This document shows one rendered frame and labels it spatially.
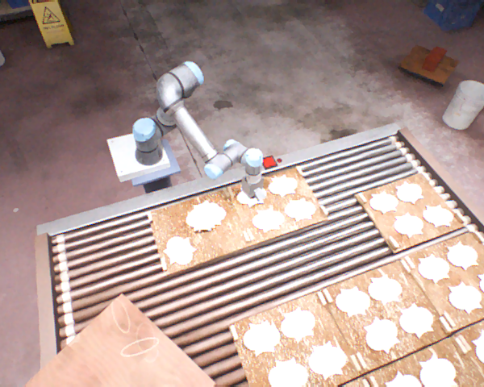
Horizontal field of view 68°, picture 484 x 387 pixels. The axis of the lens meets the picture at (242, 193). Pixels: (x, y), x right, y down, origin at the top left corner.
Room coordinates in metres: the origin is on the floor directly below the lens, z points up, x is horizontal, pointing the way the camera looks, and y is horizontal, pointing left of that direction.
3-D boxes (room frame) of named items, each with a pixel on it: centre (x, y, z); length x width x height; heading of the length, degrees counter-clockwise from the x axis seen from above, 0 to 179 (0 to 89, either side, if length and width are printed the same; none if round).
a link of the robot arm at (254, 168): (1.07, -0.05, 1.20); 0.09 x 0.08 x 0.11; 51
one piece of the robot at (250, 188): (1.04, -0.06, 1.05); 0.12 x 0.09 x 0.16; 38
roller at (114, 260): (0.98, -0.08, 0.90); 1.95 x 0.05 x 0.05; 112
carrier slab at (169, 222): (0.87, 0.21, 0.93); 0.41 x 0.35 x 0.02; 113
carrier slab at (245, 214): (1.03, -0.17, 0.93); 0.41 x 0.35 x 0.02; 112
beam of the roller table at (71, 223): (1.23, 0.02, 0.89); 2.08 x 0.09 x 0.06; 112
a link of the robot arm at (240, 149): (1.11, 0.04, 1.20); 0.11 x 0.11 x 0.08; 51
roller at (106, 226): (1.17, -0.01, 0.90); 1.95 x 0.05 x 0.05; 112
